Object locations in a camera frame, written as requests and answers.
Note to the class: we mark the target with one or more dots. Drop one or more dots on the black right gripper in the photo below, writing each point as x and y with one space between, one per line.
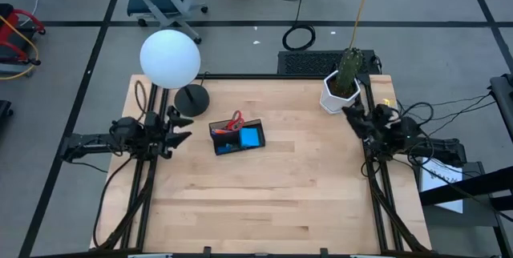
380 126

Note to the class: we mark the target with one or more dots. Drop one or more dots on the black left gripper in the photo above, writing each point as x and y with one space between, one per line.
158 134

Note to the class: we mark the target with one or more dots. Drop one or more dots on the blue eraser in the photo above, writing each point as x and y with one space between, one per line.
227 146

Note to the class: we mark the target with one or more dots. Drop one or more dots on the blue sticky note pad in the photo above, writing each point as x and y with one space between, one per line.
249 137

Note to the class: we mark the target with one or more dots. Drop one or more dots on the black mesh desk organizer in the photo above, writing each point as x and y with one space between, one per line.
256 150

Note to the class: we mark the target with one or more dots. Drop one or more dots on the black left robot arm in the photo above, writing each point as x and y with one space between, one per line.
96 142

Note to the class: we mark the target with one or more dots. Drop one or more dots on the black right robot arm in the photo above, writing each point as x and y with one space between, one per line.
437 150

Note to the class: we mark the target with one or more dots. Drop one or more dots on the white hexagonal plant pot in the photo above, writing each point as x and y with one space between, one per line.
332 103

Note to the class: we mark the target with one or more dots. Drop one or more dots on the green cactus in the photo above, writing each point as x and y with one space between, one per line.
349 69

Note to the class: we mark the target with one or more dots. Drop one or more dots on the white globe table lamp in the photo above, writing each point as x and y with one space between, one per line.
170 59

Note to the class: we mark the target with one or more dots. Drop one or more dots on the black perforated metal box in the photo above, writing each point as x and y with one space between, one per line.
308 62

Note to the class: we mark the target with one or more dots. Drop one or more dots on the white printed paper sheet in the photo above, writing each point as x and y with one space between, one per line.
441 186

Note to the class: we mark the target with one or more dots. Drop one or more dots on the black metal beam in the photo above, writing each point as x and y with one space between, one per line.
481 184

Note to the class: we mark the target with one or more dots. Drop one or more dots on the dark grey side stand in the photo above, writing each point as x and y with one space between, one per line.
477 214

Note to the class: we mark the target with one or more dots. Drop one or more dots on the red and black cart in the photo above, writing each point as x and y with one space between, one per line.
12 29

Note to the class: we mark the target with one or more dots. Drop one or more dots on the black aluminium table frame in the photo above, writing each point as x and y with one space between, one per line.
260 77

